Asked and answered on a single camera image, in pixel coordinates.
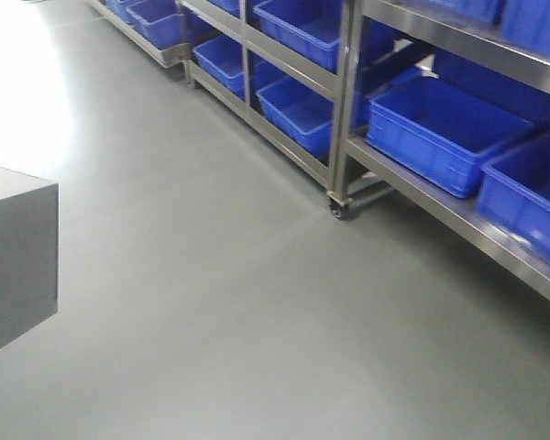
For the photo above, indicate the blue bin shelf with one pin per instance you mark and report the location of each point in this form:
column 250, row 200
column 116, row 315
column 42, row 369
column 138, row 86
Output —
column 302, row 114
column 222, row 58
column 442, row 133

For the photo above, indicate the distant steel shelf rack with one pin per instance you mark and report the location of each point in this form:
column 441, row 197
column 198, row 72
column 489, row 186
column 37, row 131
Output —
column 352, row 51

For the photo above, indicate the blue bin far right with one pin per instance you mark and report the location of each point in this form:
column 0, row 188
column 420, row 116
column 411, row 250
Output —
column 515, row 193

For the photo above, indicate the blue bin right lower shelf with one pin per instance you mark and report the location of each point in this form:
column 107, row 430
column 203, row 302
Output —
column 442, row 133

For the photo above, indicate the gray square base block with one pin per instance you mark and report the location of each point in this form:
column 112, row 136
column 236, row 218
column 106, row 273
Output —
column 29, row 252

